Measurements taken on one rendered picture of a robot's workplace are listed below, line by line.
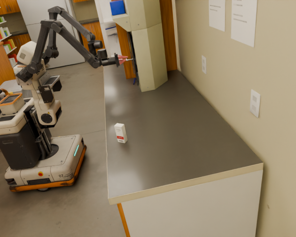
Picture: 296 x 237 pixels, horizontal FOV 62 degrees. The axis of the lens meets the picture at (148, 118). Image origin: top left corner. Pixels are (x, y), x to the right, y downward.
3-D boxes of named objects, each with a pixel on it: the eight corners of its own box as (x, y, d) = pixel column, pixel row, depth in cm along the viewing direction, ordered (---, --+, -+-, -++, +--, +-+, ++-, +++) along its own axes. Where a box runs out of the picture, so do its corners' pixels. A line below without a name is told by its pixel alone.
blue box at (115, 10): (124, 11, 195) (121, -1, 190) (125, 13, 186) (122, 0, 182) (111, 14, 194) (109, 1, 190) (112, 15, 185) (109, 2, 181)
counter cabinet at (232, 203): (170, 122, 333) (162, 56, 289) (250, 278, 155) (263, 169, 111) (121, 132, 328) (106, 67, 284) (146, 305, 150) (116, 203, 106)
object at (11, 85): (40, 95, 399) (32, 75, 383) (30, 111, 346) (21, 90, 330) (13, 99, 395) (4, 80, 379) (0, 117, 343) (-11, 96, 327)
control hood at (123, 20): (127, 25, 201) (124, 11, 196) (131, 31, 173) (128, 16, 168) (113, 27, 200) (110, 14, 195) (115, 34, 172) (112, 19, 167)
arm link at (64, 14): (60, 12, 226) (52, 10, 216) (63, 7, 224) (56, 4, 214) (94, 42, 222) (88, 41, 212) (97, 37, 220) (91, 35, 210)
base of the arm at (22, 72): (21, 70, 201) (15, 75, 191) (27, 63, 199) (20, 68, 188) (31, 77, 204) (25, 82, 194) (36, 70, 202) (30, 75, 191)
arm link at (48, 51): (53, 7, 227) (46, 4, 218) (66, 8, 223) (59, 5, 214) (51, 57, 237) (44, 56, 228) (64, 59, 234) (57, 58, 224)
